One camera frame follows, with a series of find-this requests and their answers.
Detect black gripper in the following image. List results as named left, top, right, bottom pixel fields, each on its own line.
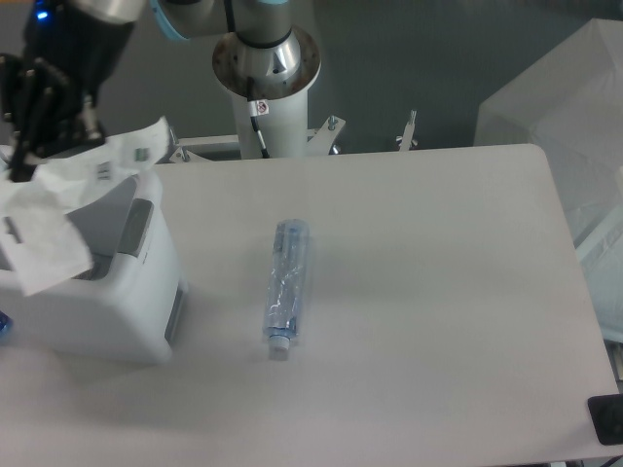
left=1, top=8, right=134, bottom=183

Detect white paper plastic wrapper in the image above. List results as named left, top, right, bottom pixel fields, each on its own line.
left=1, top=117, right=170, bottom=297

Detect crushed clear plastic bottle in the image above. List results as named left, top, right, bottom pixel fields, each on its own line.
left=263, top=219, right=311, bottom=361

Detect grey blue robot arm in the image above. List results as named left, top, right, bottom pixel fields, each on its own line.
left=1, top=1, right=321, bottom=182

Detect white trash can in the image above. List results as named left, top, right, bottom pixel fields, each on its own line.
left=1, top=169, right=188, bottom=364

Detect blue object left edge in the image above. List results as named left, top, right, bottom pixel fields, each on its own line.
left=0, top=312, right=13, bottom=340

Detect metal table clamp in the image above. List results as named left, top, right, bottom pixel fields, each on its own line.
left=395, top=109, right=419, bottom=152

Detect plastic covered white equipment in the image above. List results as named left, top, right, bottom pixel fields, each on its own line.
left=474, top=19, right=622, bottom=342

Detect black device table corner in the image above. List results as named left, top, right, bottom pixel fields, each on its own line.
left=587, top=394, right=623, bottom=446

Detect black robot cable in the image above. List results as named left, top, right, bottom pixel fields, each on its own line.
left=245, top=76, right=271, bottom=160

